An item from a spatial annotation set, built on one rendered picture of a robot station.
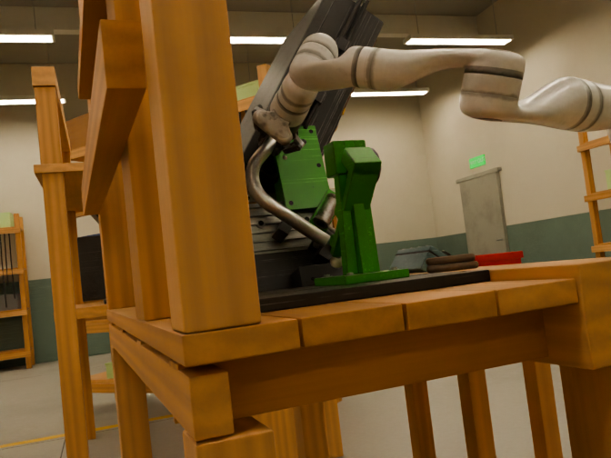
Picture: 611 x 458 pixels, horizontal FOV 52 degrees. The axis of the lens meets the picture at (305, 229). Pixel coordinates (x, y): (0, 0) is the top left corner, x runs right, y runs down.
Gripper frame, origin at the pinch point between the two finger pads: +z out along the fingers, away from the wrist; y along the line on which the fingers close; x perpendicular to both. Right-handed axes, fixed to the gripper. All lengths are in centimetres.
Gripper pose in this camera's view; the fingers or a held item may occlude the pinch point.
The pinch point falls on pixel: (270, 144)
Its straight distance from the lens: 141.6
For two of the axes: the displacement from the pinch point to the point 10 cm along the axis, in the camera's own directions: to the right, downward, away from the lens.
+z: -3.0, 3.6, 8.8
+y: -7.9, -6.2, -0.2
